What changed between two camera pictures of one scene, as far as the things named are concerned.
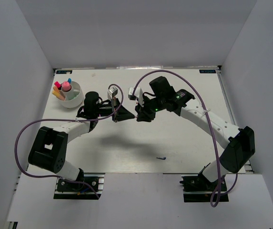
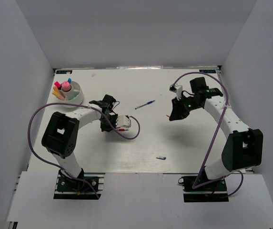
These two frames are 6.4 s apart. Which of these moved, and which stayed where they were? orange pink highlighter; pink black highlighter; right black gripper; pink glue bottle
Moved: right black gripper
Stayed: orange pink highlighter; pink black highlighter; pink glue bottle
